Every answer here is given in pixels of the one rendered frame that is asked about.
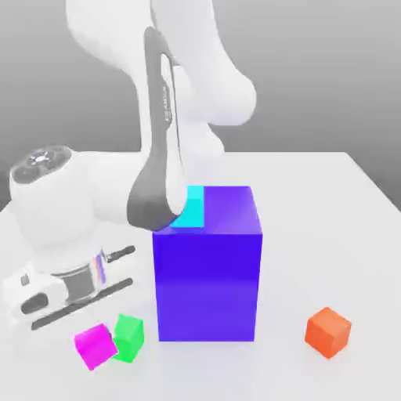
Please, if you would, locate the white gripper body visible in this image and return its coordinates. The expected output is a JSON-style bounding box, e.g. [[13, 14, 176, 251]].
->
[[28, 274, 141, 345]]

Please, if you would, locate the small magenta cube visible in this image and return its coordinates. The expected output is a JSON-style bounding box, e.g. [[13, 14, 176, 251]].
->
[[74, 323, 119, 372]]

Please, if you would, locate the small green cube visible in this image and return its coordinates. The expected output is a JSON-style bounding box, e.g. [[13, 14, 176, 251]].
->
[[110, 313, 145, 364]]

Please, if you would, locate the small cyan cube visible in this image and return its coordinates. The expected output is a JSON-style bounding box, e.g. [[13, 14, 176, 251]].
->
[[170, 185, 205, 229]]

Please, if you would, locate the small orange cube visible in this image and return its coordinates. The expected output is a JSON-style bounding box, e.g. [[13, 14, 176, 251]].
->
[[304, 306, 352, 360]]

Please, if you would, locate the large blue box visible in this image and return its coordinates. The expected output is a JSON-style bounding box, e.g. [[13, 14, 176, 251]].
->
[[152, 185, 263, 343]]

